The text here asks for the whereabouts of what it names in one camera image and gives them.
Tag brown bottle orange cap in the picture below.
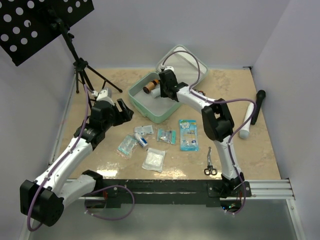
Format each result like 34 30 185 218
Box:
142 79 160 94

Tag mint green medicine case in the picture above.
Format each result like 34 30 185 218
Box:
128 45 209 124

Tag teal clear zip bag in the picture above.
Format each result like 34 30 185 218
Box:
116 134 138 159

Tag white gauze pack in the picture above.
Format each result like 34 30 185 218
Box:
142 148 166 173

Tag blue cotton swab bag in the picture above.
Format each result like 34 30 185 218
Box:
179 119 199 152

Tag white plastic bottle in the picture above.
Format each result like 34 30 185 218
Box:
150 88 161 99

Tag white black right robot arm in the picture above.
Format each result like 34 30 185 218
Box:
159 69 247 198

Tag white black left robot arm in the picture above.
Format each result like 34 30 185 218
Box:
19 98 134 232

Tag clear flat sachet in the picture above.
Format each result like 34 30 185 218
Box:
133 125 154 136

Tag white microphone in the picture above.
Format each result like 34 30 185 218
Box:
239 103 254 140

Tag black microphone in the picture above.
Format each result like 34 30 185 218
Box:
250 89 266 125

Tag black music stand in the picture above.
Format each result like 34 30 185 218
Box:
0 0 115 90

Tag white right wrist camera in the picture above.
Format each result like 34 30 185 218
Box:
160 65 175 72

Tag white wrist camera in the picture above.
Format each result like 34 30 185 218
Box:
91 87 114 104
160 65 175 72

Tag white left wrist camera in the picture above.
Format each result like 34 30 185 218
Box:
91 87 114 104

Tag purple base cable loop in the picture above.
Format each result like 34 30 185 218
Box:
84 184 136 221

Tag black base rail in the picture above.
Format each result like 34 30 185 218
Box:
85 179 252 208

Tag black handled scissors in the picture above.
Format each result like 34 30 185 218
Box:
203 146 218 176

